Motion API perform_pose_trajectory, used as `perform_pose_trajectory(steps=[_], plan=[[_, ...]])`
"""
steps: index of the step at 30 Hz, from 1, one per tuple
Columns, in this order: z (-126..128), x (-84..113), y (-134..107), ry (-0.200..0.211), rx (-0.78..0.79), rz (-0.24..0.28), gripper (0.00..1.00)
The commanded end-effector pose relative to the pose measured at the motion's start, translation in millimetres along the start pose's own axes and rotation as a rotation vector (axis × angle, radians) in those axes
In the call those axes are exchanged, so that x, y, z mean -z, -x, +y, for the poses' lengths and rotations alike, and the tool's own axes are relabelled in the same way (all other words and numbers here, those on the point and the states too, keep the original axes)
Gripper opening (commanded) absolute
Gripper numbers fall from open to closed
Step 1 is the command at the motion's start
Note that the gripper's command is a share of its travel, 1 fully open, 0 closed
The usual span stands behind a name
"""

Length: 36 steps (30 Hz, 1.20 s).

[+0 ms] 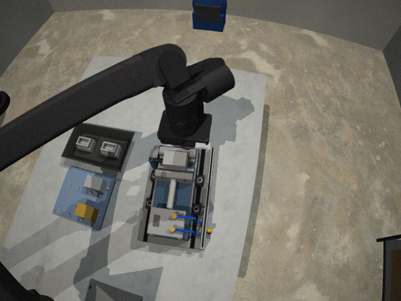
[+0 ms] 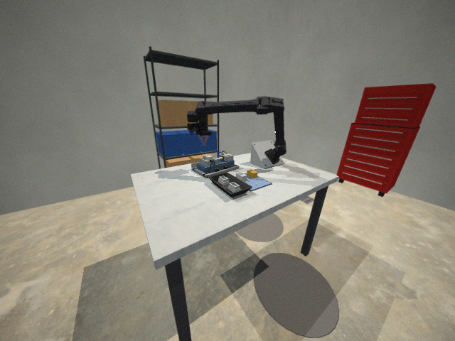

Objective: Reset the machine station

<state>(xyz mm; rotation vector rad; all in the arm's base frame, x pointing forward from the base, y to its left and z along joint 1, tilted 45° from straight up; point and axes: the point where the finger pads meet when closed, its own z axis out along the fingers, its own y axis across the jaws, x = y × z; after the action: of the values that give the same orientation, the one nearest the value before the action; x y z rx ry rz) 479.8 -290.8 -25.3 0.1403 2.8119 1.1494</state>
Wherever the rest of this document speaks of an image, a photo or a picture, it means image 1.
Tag yellow rectangular block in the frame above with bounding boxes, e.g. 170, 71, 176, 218
75, 203, 99, 222

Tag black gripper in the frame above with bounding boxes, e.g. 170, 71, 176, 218
157, 110, 212, 150

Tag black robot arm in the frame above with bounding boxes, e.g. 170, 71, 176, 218
0, 43, 235, 301

